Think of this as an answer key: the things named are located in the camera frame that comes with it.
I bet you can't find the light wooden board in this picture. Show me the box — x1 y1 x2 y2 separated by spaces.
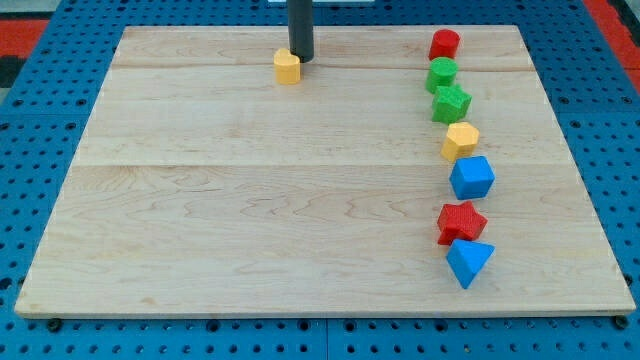
15 25 635 319

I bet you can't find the yellow heart block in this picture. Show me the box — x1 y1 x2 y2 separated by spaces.
273 48 302 85

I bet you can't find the yellow hexagon block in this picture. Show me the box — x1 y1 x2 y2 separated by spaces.
440 122 480 162

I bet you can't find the red star block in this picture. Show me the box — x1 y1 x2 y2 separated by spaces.
437 201 488 246

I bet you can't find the green star block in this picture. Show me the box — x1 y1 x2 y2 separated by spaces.
432 85 473 124

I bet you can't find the blue cube block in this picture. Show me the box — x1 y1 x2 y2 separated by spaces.
449 156 495 200

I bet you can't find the green cylinder block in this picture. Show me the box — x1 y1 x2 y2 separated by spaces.
425 57 458 94

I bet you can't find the blue triangle block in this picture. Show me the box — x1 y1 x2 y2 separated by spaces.
446 239 495 289

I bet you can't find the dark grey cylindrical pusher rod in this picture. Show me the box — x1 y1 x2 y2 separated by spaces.
286 0 314 63

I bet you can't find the red cylinder block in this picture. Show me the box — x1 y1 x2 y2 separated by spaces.
428 29 461 60

